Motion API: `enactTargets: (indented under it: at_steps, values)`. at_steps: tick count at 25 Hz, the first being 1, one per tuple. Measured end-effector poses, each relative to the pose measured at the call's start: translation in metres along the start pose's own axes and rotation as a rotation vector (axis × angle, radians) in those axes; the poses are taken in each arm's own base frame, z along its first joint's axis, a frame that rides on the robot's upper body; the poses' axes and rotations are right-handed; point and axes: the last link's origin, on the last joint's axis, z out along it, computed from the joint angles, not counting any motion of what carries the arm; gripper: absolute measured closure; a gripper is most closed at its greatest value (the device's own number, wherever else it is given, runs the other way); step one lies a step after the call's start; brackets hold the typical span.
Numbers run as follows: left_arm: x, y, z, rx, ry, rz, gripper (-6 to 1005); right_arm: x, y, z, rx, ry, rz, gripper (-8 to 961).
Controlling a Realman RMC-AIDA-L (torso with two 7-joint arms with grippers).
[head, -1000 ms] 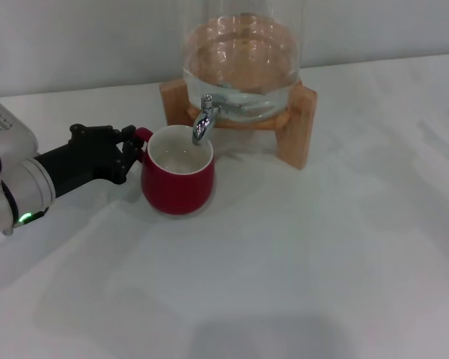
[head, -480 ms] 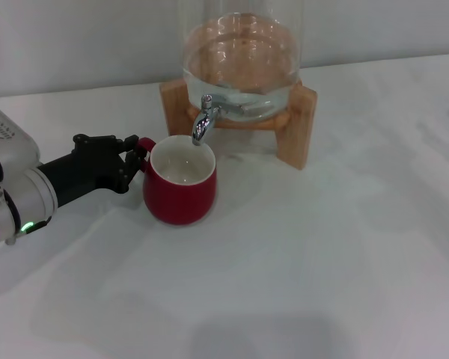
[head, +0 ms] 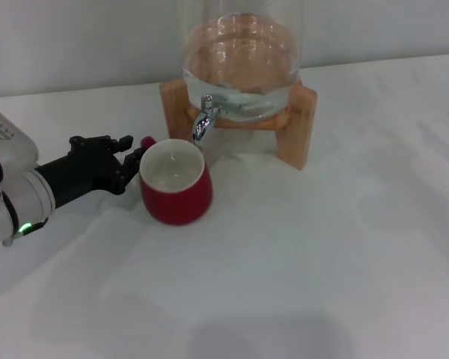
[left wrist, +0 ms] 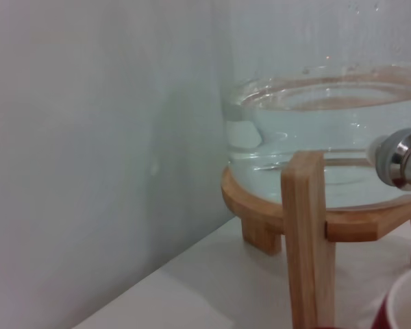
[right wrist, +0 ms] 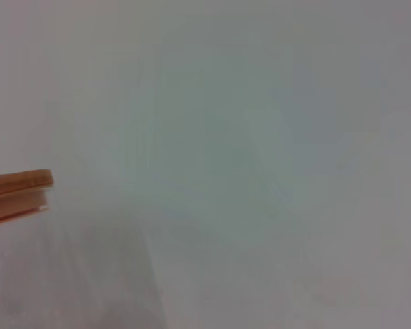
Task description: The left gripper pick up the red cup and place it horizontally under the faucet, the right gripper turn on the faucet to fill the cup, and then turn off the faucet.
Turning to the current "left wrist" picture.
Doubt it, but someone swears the red ceramic cup white inside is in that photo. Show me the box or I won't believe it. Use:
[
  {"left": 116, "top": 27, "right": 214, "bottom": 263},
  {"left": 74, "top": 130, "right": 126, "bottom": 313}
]
[{"left": 310, "top": 263, "right": 411, "bottom": 329}]

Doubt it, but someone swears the chrome metal faucet with lever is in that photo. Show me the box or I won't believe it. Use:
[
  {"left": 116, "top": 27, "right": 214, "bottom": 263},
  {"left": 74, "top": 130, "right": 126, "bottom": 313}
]
[{"left": 366, "top": 127, "right": 411, "bottom": 193}]

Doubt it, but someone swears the wooden dispenser stand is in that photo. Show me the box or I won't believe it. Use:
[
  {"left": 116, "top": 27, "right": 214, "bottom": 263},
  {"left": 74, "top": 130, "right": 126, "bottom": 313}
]
[{"left": 221, "top": 150, "right": 411, "bottom": 329}]

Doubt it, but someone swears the clear glass water dispenser jar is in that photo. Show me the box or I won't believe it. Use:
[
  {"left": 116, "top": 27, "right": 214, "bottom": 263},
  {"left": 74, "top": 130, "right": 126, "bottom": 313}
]
[{"left": 221, "top": 0, "right": 411, "bottom": 212}]

